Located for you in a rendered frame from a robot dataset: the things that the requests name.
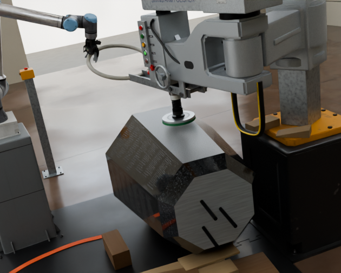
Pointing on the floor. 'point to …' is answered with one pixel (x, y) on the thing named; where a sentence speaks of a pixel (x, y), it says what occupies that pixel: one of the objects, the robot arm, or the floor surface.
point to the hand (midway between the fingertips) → (92, 59)
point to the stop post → (26, 75)
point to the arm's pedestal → (18, 194)
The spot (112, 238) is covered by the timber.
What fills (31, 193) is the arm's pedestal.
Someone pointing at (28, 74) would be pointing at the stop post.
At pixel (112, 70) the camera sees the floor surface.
